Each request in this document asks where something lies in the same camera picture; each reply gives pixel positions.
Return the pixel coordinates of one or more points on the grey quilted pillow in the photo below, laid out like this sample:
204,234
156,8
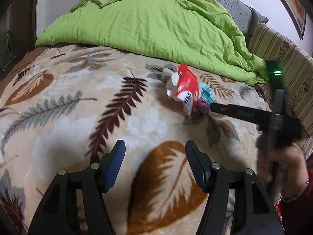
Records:
245,17

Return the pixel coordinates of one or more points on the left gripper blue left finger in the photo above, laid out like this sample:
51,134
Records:
57,212

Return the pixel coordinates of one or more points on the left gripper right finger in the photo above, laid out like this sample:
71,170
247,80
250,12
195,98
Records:
254,213

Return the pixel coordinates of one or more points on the striped floral upper cushion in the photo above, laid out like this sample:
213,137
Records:
269,44

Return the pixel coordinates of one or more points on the large framed painting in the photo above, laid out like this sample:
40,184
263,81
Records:
298,15

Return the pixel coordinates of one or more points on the green duvet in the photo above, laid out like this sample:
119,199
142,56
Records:
198,33

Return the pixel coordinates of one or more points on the red white torn carton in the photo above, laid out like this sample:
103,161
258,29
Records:
182,86

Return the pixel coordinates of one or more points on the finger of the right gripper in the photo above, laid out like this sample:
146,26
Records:
255,116

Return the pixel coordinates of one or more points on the white printed small box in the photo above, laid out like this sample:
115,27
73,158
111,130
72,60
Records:
206,92

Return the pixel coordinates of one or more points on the person right hand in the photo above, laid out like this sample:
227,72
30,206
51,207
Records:
292,158

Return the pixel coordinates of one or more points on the dark wooden glass door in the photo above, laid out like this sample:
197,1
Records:
18,32

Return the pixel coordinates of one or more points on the purple wrapper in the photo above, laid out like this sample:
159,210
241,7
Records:
203,106

